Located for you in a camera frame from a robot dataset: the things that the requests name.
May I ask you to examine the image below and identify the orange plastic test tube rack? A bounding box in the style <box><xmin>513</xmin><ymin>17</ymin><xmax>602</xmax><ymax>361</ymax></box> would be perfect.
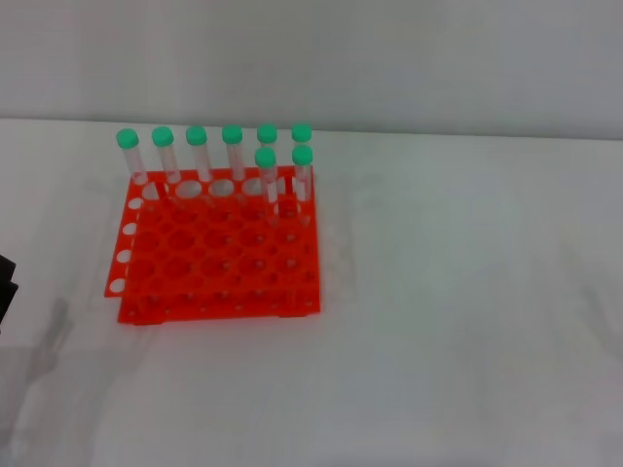
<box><xmin>104</xmin><ymin>164</ymin><xmax>322</xmax><ymax>326</ymax></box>

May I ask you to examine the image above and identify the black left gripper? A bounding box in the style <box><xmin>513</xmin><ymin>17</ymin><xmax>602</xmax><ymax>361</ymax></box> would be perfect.
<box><xmin>0</xmin><ymin>252</ymin><xmax>19</xmax><ymax>337</ymax></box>

